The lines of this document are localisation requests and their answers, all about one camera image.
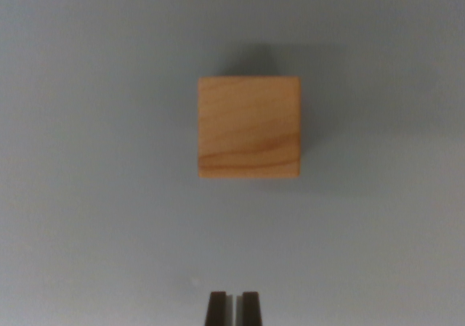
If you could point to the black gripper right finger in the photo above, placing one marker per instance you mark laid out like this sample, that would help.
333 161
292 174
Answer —
251 309

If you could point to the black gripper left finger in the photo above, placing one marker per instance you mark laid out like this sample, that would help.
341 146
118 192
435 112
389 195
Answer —
217 309

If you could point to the wooden cube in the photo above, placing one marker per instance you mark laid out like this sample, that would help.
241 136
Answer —
249 127

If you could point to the grey plastic tray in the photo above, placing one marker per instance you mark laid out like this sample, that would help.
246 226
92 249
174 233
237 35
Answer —
91 159

